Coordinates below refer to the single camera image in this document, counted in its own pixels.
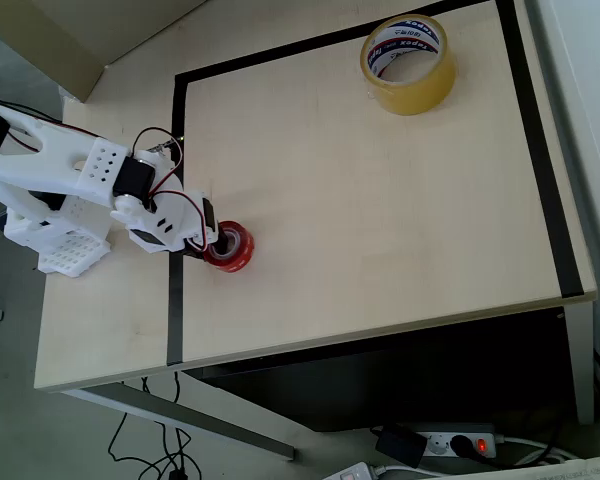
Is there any black under-table panel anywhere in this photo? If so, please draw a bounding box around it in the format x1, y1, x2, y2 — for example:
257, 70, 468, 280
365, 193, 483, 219
184, 306, 580, 434

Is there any white cable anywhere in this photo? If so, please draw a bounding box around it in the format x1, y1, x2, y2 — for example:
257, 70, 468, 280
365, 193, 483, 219
499, 434, 574, 467

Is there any grey table foot bar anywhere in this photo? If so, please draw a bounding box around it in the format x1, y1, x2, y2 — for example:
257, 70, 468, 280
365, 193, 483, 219
61, 382, 298, 462

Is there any black power adapter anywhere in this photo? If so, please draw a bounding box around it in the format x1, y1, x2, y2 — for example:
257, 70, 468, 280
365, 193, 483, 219
374, 424, 429, 470

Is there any black floor cable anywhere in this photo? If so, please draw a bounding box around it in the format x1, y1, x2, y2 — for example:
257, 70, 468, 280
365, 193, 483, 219
108, 374, 202, 480

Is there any printed paper sheet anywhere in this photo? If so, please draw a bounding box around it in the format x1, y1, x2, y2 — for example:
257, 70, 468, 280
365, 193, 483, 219
457, 453, 600, 480

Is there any grey power strip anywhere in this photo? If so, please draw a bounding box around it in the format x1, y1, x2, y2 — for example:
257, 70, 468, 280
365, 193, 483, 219
418, 424, 505, 460

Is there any red tape roll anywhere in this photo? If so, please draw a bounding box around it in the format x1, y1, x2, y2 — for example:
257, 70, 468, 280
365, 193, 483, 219
201, 219, 255, 273

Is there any white power strip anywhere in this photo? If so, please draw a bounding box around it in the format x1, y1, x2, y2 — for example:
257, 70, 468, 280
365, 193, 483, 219
322, 461, 377, 480

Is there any large yellow tape roll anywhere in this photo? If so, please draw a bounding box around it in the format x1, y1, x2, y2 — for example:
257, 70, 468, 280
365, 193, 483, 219
360, 14, 458, 117

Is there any black plug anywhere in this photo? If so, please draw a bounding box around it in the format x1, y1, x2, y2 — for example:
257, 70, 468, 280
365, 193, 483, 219
449, 433, 477, 459

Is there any grey table leg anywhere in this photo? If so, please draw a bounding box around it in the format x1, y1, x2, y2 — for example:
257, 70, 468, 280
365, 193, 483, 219
561, 301, 596, 427

